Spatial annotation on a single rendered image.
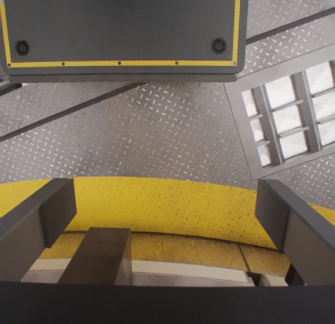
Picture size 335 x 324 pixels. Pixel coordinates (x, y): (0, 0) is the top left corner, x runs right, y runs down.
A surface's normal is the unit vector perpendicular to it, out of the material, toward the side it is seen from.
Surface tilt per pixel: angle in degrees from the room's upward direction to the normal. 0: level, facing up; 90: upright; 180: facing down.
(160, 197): 0
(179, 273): 90
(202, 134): 0
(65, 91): 0
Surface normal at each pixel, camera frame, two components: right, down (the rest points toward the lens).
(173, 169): -0.01, 0.25
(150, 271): 0.07, -0.96
